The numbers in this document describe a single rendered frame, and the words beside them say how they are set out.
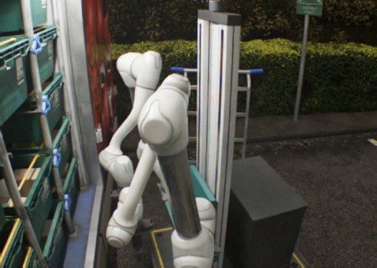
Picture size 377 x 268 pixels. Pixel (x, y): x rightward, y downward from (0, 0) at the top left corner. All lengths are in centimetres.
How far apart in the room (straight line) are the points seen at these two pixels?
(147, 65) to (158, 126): 66
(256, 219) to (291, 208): 21
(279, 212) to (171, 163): 79
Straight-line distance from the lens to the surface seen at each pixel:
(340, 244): 278
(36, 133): 155
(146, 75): 147
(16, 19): 144
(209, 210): 134
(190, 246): 117
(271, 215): 157
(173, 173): 98
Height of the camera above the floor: 185
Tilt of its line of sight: 25 degrees down
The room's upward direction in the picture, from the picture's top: straight up
